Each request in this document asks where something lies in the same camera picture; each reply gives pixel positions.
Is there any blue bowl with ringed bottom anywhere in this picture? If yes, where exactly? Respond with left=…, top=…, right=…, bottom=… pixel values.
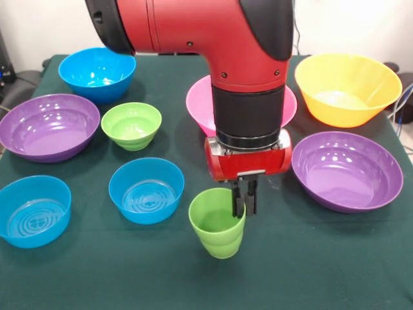
left=108, top=157, right=185, bottom=225
left=0, top=175, right=72, bottom=249

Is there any black equipment rack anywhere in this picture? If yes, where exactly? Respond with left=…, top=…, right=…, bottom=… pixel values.
left=0, top=30, right=16, bottom=98

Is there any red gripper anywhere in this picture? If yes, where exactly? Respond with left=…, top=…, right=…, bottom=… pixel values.
left=204, top=129, right=293, bottom=218

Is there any green cup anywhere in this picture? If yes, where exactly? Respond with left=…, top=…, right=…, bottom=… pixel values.
left=188, top=188, right=247, bottom=260

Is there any black rounded seat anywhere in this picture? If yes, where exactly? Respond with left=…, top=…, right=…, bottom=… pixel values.
left=6, top=68, right=43, bottom=107

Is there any black wall cable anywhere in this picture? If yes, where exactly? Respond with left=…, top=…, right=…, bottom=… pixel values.
left=293, top=15, right=303, bottom=49

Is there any small green bowl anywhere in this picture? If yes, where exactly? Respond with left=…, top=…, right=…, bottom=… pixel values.
left=101, top=101, right=163, bottom=152

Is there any deep smooth blue bowl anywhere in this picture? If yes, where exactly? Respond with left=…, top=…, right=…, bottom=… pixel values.
left=57, top=46, right=136, bottom=105

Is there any purple bowl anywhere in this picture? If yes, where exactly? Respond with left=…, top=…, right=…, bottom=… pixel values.
left=290, top=130, right=404, bottom=214
left=0, top=93, right=101, bottom=163

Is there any dark green tablecloth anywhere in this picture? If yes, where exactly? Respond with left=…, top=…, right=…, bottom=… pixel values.
left=0, top=54, right=413, bottom=310

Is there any light blue cable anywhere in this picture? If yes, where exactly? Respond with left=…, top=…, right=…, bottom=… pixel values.
left=388, top=82, right=413, bottom=125

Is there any yellow-orange bowl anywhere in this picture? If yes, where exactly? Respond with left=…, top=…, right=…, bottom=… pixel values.
left=294, top=53, right=403, bottom=129

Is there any pink bowl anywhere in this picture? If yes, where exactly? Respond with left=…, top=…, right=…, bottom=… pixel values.
left=185, top=76, right=297, bottom=137

